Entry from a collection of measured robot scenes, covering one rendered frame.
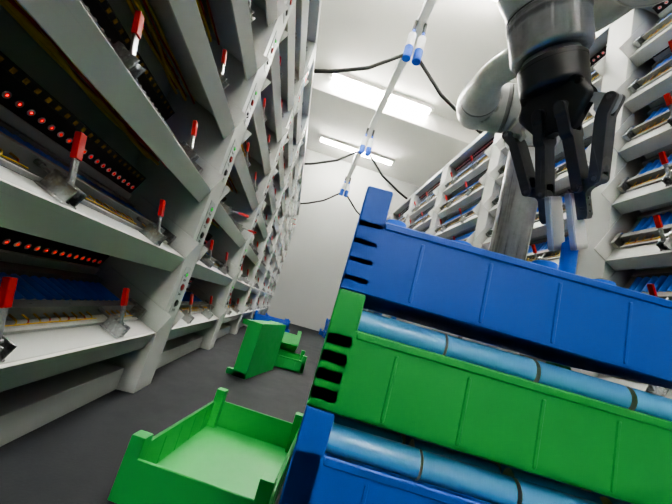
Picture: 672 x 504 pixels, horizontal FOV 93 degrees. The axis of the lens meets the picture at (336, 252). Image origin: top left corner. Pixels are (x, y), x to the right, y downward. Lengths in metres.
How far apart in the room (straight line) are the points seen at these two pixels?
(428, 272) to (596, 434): 0.15
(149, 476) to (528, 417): 0.45
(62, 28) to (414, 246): 0.41
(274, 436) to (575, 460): 0.62
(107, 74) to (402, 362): 0.47
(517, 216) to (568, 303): 0.74
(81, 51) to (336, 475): 0.48
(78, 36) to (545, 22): 0.51
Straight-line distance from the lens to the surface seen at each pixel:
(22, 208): 0.46
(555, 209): 0.50
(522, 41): 0.51
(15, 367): 0.55
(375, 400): 0.23
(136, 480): 0.56
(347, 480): 0.24
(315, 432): 0.23
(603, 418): 0.29
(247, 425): 0.81
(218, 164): 0.94
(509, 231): 1.00
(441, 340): 0.24
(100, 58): 0.51
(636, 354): 0.31
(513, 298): 0.26
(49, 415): 0.76
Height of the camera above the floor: 0.30
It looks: 11 degrees up
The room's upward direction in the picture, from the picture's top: 16 degrees clockwise
